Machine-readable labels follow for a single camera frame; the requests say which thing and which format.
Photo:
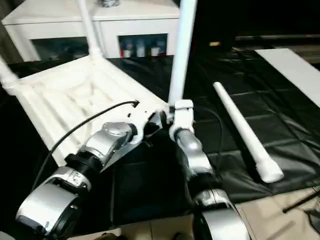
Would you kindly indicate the white plastic table leg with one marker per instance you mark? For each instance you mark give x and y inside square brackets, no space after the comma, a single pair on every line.
[88,25]
[240,120]
[7,75]
[182,50]

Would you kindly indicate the black white spotted toy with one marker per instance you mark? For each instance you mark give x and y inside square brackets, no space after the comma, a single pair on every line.
[110,3]

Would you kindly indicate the small yellow label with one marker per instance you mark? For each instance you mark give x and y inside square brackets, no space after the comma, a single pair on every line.
[215,44]

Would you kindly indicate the black metal table leg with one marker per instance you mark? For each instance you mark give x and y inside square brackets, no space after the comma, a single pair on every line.
[300,203]

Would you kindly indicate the black table mat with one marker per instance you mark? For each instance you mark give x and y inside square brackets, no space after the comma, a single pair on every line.
[155,185]

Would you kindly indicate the black cabinet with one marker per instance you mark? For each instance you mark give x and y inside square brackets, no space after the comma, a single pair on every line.
[262,20]

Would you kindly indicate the white flat board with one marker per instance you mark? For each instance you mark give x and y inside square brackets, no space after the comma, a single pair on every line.
[292,70]

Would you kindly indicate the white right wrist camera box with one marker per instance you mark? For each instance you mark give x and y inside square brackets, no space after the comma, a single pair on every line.
[183,112]

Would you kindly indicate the white cabinet with glass doors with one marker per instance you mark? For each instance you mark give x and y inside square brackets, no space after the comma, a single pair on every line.
[50,27]

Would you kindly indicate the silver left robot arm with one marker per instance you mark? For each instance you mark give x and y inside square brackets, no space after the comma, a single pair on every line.
[105,145]

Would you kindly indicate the grey curtain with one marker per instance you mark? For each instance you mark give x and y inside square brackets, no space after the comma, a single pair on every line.
[7,45]

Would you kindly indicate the white plastic table top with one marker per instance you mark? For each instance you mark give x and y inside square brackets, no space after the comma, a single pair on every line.
[62,100]

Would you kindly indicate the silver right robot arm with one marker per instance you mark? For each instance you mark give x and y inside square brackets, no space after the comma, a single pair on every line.
[192,147]

